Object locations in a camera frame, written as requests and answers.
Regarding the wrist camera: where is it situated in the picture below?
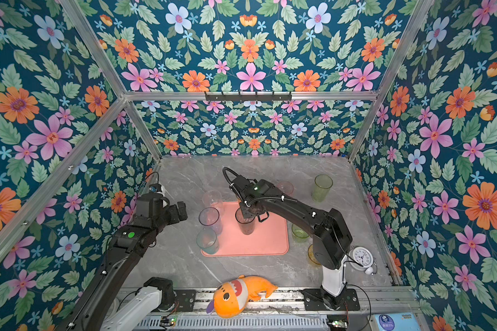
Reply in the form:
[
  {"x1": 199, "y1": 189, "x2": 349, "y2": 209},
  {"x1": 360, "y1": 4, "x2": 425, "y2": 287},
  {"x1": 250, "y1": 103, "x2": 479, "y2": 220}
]
[
  {"x1": 147, "y1": 183, "x2": 166, "y2": 197},
  {"x1": 229, "y1": 175, "x2": 257, "y2": 201}
]

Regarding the black hook rail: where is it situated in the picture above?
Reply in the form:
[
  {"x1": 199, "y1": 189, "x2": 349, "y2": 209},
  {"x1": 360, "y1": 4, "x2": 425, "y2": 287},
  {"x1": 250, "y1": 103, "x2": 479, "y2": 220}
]
[{"x1": 204, "y1": 92, "x2": 293, "y2": 102}]

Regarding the clear transparent cup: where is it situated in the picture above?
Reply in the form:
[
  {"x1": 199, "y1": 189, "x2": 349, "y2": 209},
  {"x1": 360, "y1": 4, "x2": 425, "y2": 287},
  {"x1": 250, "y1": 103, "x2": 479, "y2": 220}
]
[{"x1": 202, "y1": 190, "x2": 224, "y2": 214}]

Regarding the tall light green cup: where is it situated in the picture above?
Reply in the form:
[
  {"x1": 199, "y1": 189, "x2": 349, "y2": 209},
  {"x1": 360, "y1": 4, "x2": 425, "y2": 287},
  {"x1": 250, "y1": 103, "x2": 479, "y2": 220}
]
[{"x1": 311, "y1": 174, "x2": 334, "y2": 202}]

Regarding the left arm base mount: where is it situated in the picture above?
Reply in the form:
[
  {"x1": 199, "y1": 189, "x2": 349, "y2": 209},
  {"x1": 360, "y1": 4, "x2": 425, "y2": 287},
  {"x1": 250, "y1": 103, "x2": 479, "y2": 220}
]
[{"x1": 144, "y1": 277, "x2": 197, "y2": 313}]

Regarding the orange plush toy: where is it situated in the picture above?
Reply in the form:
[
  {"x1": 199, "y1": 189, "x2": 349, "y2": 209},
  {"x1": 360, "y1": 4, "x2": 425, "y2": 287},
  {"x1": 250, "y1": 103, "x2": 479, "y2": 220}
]
[{"x1": 206, "y1": 275, "x2": 278, "y2": 319}]

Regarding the pink plastic tray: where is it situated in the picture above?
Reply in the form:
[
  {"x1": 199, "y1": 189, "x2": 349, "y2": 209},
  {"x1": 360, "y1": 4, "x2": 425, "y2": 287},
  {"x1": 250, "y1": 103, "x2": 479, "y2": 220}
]
[{"x1": 201, "y1": 201, "x2": 289, "y2": 257}]

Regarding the grey smoky cup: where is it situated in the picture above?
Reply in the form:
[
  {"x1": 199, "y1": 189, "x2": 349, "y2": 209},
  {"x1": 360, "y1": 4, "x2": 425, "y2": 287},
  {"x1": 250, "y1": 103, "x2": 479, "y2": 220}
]
[{"x1": 235, "y1": 208, "x2": 255, "y2": 235}]

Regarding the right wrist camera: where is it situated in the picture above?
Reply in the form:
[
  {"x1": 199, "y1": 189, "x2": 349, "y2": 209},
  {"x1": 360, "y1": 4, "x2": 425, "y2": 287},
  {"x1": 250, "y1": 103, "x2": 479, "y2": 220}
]
[{"x1": 229, "y1": 175, "x2": 257, "y2": 201}]

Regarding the white vented cable duct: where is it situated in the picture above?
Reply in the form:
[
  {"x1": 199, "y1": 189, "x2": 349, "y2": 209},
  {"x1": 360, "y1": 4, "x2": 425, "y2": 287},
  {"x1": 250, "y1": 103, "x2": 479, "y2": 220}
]
[{"x1": 134, "y1": 314, "x2": 329, "y2": 330}]

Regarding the blue transparent cup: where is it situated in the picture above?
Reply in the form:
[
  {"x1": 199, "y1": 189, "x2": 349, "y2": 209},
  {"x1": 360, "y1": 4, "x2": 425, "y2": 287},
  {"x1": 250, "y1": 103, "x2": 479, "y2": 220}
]
[{"x1": 198, "y1": 207, "x2": 223, "y2": 235}]

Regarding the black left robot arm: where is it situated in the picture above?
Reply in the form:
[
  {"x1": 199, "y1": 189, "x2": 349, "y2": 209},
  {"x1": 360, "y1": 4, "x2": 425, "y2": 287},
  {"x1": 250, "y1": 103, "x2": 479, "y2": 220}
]
[{"x1": 56, "y1": 193, "x2": 188, "y2": 330}]

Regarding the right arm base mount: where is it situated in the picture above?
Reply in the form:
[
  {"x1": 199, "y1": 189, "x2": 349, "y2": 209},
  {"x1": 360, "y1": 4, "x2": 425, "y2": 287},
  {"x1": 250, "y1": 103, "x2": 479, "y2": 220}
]
[{"x1": 300, "y1": 288, "x2": 360, "y2": 312}]

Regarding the pink short cup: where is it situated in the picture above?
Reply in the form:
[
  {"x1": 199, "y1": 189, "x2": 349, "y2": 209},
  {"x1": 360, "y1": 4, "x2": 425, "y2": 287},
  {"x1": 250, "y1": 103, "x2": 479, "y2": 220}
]
[{"x1": 276, "y1": 181, "x2": 294, "y2": 196}]

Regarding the short green cup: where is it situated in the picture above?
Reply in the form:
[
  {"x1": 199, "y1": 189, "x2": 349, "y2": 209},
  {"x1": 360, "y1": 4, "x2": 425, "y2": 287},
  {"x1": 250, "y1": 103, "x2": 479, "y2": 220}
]
[{"x1": 291, "y1": 224, "x2": 310, "y2": 243}]

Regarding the teal frosted cup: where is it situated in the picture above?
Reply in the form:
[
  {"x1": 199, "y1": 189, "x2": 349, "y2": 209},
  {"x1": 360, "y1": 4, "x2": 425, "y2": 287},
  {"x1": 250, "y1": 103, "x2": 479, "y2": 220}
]
[{"x1": 196, "y1": 228, "x2": 219, "y2": 255}]

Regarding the white round object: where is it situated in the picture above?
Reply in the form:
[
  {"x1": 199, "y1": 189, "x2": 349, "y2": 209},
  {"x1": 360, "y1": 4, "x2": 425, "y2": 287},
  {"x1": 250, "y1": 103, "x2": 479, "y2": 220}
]
[{"x1": 349, "y1": 246, "x2": 378, "y2": 275}]

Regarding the blue white box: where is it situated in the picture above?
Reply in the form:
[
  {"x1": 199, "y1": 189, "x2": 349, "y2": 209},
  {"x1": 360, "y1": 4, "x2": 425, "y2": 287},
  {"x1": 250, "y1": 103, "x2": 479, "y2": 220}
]
[{"x1": 373, "y1": 313, "x2": 421, "y2": 331}]

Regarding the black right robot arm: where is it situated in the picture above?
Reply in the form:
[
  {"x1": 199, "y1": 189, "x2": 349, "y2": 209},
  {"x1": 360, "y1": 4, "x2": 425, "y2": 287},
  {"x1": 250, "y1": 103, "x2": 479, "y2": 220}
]
[{"x1": 229, "y1": 179, "x2": 353, "y2": 299}]

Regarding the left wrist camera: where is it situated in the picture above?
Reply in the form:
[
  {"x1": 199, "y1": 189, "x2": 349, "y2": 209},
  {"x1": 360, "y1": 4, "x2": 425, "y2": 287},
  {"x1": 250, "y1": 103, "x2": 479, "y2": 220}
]
[{"x1": 147, "y1": 183, "x2": 166, "y2": 197}]

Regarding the short yellow cup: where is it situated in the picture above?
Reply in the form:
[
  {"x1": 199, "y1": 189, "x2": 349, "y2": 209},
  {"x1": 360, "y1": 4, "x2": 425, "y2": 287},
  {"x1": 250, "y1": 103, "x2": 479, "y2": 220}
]
[{"x1": 308, "y1": 245, "x2": 320, "y2": 266}]

